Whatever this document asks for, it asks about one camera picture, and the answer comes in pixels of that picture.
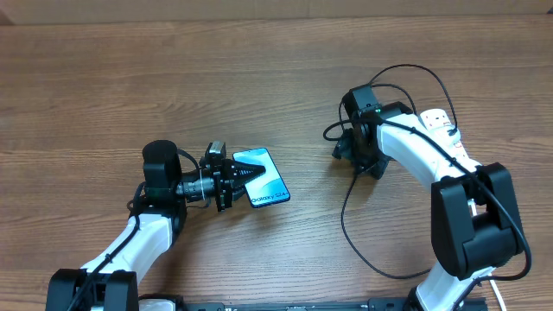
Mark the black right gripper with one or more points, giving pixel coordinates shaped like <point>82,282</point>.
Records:
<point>346,151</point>

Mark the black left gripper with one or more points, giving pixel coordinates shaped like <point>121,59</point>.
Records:
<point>224,175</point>

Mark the blue Galaxy smartphone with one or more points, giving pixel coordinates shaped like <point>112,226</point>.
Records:
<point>269,188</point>

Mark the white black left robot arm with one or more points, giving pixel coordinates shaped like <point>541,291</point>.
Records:
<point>158,212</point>

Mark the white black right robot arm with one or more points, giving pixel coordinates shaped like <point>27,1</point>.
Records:
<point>476,230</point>

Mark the white charger plug adapter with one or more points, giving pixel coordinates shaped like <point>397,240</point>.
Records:
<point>447,136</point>

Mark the white power strip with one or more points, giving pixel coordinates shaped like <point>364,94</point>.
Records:
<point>437,123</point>

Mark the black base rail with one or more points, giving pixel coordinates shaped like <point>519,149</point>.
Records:
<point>281,306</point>

